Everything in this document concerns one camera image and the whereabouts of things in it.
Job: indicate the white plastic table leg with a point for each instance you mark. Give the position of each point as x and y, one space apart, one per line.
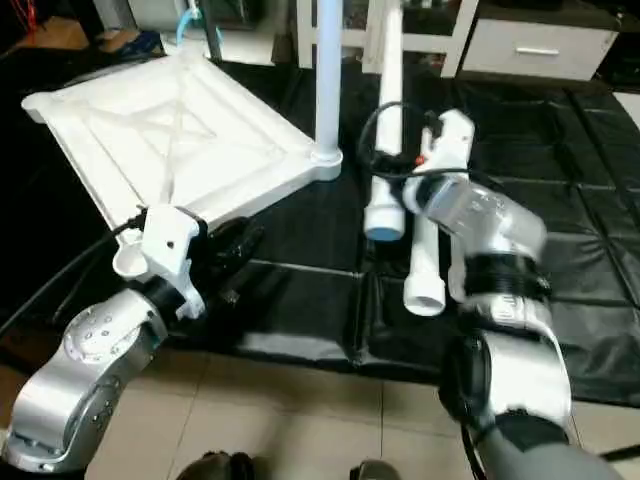
328 80
425 275
387 110

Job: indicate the white plastic table top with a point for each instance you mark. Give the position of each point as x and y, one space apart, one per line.
170 140

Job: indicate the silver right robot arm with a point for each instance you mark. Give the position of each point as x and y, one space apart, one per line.
500 290

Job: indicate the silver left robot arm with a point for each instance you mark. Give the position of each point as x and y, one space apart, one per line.
85 370

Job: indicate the white drawer cabinet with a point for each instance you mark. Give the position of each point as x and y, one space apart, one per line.
535 50
430 30

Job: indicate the black work mat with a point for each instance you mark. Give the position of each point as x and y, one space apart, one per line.
590 180

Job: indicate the black left robot foot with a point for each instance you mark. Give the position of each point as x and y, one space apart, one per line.
215 468

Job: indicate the black robot foot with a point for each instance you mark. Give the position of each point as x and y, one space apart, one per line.
215 468
375 471

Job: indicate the light blue hanger hook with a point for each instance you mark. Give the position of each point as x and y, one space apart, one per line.
190 25

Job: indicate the small blue box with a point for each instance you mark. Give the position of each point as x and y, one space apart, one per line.
140 42

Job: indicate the black right robot foot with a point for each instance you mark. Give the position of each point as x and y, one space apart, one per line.
375 471

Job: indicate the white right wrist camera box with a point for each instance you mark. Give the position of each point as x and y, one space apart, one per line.
450 140

